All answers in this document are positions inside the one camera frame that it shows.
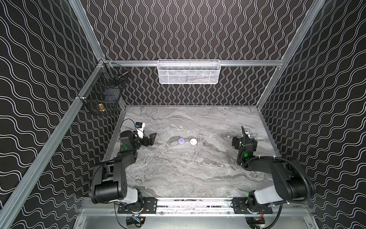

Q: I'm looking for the purple earbud charging case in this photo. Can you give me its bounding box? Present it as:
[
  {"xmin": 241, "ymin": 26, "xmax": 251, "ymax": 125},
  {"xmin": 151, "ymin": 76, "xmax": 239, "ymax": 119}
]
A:
[{"xmin": 178, "ymin": 138, "xmax": 185, "ymax": 145}]

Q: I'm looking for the white earbud charging case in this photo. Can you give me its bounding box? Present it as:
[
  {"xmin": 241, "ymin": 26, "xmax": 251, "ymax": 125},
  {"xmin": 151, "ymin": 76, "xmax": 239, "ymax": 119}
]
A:
[{"xmin": 190, "ymin": 138, "xmax": 198, "ymax": 146}]

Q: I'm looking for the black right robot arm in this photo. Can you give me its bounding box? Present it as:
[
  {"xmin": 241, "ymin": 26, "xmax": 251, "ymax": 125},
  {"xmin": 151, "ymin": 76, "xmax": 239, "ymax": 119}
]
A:
[{"xmin": 232, "ymin": 127, "xmax": 315, "ymax": 207}]

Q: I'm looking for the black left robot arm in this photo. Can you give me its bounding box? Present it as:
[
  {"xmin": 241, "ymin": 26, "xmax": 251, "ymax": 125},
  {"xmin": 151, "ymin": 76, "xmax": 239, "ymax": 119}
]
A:
[{"xmin": 90, "ymin": 130, "xmax": 157, "ymax": 205}]

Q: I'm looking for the brass fitting in basket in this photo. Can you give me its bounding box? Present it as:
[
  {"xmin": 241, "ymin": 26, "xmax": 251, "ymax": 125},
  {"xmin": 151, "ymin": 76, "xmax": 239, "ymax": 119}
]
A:
[{"xmin": 97, "ymin": 104, "xmax": 106, "ymax": 113}]

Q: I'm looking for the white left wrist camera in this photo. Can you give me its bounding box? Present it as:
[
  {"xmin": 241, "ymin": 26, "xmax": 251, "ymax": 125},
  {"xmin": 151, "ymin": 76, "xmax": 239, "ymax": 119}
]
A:
[{"xmin": 135, "ymin": 122, "xmax": 145, "ymax": 139}]

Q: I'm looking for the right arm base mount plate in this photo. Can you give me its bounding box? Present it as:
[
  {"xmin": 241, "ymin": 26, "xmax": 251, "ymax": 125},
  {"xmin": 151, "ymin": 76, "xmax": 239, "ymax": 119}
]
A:
[{"xmin": 231, "ymin": 197, "xmax": 273, "ymax": 214}]

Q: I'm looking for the black wire basket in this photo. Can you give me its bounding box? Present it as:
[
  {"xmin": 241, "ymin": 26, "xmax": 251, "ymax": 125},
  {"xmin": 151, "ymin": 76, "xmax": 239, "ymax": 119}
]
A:
[{"xmin": 78, "ymin": 59, "xmax": 130, "ymax": 117}]

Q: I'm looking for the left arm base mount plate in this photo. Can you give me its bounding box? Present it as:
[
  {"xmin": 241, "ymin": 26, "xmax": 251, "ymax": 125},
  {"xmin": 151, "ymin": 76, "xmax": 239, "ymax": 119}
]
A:
[{"xmin": 117, "ymin": 197, "xmax": 158, "ymax": 214}]

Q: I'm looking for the aluminium front rail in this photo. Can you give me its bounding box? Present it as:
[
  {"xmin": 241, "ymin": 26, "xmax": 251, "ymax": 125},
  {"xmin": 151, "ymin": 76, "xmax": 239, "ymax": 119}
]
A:
[{"xmin": 81, "ymin": 197, "xmax": 311, "ymax": 217}]

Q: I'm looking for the white mesh wire basket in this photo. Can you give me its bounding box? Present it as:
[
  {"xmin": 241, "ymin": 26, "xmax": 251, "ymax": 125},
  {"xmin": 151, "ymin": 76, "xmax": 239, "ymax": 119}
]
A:
[{"xmin": 157, "ymin": 59, "xmax": 221, "ymax": 85}]

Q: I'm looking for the black corrugated cable conduit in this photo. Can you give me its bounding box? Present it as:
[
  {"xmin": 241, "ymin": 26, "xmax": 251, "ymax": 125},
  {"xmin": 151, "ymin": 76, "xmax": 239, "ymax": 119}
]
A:
[{"xmin": 241, "ymin": 156, "xmax": 313, "ymax": 204}]

